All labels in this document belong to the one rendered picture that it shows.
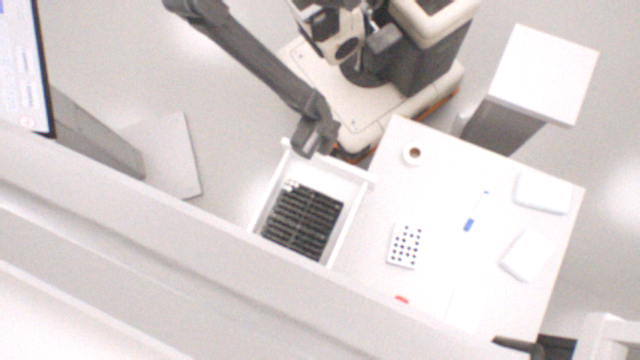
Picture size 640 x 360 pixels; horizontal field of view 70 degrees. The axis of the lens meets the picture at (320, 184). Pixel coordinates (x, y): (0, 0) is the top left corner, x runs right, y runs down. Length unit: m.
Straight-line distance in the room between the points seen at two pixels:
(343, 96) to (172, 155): 0.90
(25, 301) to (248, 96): 2.25
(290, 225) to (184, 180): 1.10
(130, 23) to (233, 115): 0.81
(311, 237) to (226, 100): 1.33
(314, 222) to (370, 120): 0.83
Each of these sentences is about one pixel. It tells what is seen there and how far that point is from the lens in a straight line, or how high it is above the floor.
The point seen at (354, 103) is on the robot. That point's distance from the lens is 2.03.
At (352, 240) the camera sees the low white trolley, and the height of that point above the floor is 0.76.
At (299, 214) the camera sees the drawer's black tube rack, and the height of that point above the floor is 0.87.
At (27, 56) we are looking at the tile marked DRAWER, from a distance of 1.59.
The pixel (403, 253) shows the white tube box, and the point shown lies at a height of 0.80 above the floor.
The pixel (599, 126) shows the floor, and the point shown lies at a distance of 2.59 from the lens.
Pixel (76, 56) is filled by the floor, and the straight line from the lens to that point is 2.86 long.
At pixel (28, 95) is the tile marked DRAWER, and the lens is 1.51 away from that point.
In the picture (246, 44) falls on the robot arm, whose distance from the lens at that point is 0.91.
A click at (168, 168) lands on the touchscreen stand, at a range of 2.34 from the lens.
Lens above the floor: 2.12
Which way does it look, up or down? 75 degrees down
